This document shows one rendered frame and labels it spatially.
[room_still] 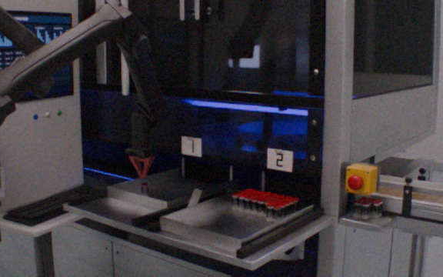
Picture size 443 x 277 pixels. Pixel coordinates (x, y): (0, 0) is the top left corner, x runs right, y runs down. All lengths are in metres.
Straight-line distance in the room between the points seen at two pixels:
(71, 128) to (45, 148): 0.15
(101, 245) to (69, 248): 0.24
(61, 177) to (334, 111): 1.07
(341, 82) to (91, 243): 1.31
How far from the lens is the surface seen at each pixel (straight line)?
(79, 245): 2.36
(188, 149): 1.77
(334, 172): 1.48
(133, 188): 1.77
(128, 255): 2.12
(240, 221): 1.44
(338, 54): 1.44
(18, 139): 1.88
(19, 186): 1.90
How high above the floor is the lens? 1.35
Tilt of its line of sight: 10 degrees down
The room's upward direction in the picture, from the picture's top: straight up
